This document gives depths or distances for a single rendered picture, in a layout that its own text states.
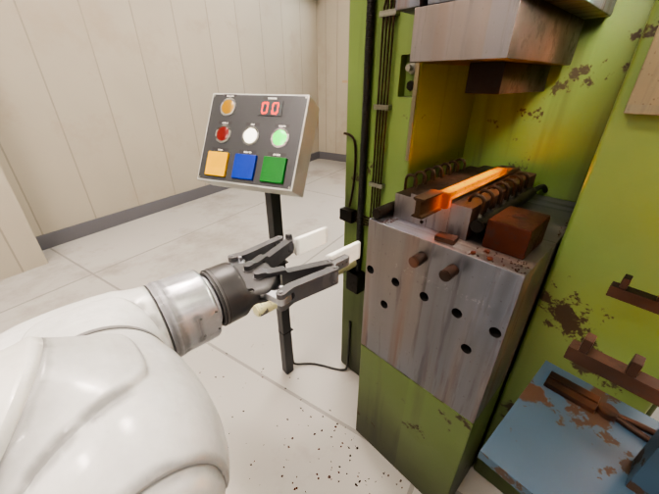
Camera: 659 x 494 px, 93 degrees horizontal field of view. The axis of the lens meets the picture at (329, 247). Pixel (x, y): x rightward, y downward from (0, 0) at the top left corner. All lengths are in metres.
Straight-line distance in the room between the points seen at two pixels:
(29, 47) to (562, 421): 3.51
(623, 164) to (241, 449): 1.41
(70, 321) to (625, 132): 0.85
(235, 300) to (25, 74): 3.08
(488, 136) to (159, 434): 1.18
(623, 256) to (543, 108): 0.51
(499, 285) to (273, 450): 1.05
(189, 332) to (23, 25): 3.16
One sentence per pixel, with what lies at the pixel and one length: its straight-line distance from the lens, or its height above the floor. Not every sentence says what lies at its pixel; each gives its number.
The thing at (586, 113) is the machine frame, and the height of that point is 1.16.
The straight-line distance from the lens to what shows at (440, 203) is 0.76.
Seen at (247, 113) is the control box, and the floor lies 1.15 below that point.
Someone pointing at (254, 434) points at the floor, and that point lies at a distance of 1.47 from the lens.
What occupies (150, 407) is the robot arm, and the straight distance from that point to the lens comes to 0.20.
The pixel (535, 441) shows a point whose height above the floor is 0.68.
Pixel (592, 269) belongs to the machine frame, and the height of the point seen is 0.88.
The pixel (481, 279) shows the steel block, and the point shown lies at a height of 0.87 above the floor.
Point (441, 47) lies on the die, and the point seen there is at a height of 1.29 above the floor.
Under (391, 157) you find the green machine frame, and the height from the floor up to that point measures 1.03.
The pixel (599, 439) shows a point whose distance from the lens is 0.79.
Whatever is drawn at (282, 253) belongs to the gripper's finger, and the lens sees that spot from 0.49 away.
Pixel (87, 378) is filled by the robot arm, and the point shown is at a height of 1.10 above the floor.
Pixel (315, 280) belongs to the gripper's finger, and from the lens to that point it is 0.41.
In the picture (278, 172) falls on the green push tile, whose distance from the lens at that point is 0.93.
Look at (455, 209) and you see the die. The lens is 0.76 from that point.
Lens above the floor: 1.24
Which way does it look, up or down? 28 degrees down
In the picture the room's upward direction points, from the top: straight up
